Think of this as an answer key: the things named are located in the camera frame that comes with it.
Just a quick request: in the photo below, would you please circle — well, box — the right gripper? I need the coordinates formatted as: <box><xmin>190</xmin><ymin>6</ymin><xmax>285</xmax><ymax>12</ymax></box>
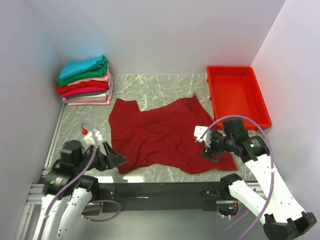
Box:
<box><xmin>200</xmin><ymin>128</ymin><xmax>235</xmax><ymax>163</ymax></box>

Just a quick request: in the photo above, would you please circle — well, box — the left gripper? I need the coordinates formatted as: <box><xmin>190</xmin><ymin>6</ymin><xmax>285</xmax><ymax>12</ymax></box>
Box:
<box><xmin>74</xmin><ymin>140</ymin><xmax>128</xmax><ymax>173</ymax></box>

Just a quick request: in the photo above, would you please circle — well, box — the dark red t-shirt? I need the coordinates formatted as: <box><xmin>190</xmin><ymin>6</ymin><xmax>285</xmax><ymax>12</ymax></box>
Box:
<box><xmin>109</xmin><ymin>95</ymin><xmax>238</xmax><ymax>174</ymax></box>

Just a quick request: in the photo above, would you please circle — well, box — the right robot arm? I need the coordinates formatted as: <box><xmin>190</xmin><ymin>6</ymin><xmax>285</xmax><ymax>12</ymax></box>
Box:
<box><xmin>193</xmin><ymin>115</ymin><xmax>317</xmax><ymax>240</ymax></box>

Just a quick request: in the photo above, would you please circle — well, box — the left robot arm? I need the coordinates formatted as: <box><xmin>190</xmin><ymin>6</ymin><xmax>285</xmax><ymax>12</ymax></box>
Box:
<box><xmin>32</xmin><ymin>140</ymin><xmax>128</xmax><ymax>240</ymax></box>

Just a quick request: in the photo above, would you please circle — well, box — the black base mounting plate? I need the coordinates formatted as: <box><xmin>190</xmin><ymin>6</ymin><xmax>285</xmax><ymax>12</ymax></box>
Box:
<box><xmin>79</xmin><ymin>181</ymin><xmax>250</xmax><ymax>216</ymax></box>

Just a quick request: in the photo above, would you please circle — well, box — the dark grey folded t-shirt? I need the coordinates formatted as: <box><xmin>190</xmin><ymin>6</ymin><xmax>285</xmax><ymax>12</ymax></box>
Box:
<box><xmin>64</xmin><ymin>92</ymin><xmax>107</xmax><ymax>99</ymax></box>

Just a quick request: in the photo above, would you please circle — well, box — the red plastic bin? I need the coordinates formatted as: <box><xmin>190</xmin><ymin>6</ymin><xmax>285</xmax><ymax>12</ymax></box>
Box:
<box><xmin>206</xmin><ymin>65</ymin><xmax>272</xmax><ymax>129</ymax></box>

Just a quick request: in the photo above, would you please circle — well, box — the red folded t-shirt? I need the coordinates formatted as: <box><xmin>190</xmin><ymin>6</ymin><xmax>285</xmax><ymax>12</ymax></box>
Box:
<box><xmin>57</xmin><ymin>80</ymin><xmax>108</xmax><ymax>95</ymax></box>

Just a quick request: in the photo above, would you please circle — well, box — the pink bottom folded t-shirt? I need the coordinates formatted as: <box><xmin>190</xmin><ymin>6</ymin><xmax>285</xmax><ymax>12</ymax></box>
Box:
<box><xmin>62</xmin><ymin>76</ymin><xmax>114</xmax><ymax>106</ymax></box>

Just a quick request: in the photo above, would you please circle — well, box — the light pink folded t-shirt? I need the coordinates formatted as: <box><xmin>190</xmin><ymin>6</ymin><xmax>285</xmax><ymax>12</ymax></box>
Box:
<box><xmin>67</xmin><ymin>67</ymin><xmax>111</xmax><ymax>86</ymax></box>

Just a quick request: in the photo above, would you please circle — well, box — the green folded t-shirt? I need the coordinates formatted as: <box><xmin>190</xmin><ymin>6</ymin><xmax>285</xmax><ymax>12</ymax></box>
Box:
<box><xmin>56</xmin><ymin>60</ymin><xmax>109</xmax><ymax>87</ymax></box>

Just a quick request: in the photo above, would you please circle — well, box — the turquoise folded t-shirt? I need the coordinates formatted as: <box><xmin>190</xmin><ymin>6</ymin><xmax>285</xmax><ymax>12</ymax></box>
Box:
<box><xmin>60</xmin><ymin>55</ymin><xmax>106</xmax><ymax>80</ymax></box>

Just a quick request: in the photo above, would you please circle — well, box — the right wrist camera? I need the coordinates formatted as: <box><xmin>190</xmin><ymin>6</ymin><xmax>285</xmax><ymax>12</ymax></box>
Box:
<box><xmin>193</xmin><ymin>125</ymin><xmax>212</xmax><ymax>147</ymax></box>

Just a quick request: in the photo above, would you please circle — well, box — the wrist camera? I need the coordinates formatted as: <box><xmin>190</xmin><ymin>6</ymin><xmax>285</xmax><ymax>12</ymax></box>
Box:
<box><xmin>81</xmin><ymin>128</ymin><xmax>103</xmax><ymax>148</ymax></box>
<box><xmin>193</xmin><ymin>125</ymin><xmax>212</xmax><ymax>147</ymax></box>

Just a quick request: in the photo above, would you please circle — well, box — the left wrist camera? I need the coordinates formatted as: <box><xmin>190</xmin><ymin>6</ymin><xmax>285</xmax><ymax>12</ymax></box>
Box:
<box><xmin>81</xmin><ymin>128</ymin><xmax>103</xmax><ymax>148</ymax></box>

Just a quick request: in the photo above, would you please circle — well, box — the aluminium rail frame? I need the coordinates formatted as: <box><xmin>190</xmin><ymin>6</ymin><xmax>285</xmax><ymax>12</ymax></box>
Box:
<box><xmin>24</xmin><ymin>104</ymin><xmax>292</xmax><ymax>208</ymax></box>

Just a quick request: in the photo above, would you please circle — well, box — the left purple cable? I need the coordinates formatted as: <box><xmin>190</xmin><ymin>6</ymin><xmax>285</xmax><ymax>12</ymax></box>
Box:
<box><xmin>37</xmin><ymin>122</ymin><xmax>122</xmax><ymax>240</ymax></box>

